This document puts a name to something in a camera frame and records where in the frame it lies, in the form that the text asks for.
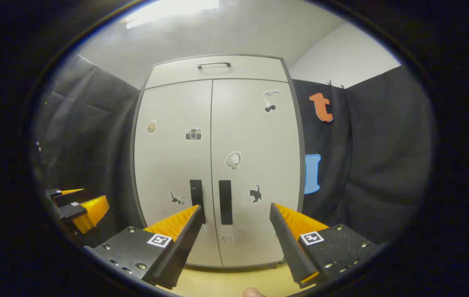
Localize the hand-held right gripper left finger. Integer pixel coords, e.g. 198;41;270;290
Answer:
84;204;207;290

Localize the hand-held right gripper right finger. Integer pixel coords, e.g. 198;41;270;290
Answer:
270;202;379;288

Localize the grey cabinet drawer front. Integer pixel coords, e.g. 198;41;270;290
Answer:
144;55;289;90

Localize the black door handle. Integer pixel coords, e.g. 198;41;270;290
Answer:
189;179;206;225
218;180;234;225

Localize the grey double-door shoe cabinet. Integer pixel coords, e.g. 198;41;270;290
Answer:
130;54;306;269

